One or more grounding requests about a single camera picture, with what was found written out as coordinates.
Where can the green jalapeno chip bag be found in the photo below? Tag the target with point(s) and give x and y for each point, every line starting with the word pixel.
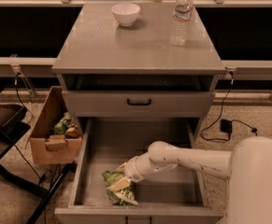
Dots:
pixel 119 188

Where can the green snack bag in box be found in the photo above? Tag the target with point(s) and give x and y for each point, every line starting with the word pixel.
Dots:
pixel 62 125

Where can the open grey middle drawer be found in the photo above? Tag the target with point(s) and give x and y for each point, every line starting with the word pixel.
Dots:
pixel 171 197

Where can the white ceramic bowl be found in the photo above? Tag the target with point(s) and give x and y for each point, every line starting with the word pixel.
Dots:
pixel 125 14

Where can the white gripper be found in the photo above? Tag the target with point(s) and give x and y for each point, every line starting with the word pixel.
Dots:
pixel 131 170

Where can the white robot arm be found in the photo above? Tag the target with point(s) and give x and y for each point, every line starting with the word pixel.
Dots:
pixel 247 170

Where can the cardboard box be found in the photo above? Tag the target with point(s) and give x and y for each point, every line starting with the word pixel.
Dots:
pixel 47 147

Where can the grey drawer cabinet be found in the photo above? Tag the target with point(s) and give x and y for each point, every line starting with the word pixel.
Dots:
pixel 101 55

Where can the black folding table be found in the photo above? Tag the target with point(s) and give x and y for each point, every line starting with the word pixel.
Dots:
pixel 17 205

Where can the clear plastic water bottle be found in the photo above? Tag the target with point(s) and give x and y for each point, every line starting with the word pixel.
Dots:
pixel 182 15

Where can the closed grey top drawer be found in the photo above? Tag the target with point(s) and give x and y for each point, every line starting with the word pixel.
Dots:
pixel 138 104

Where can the black power adapter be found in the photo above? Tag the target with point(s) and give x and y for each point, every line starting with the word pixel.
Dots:
pixel 226 126

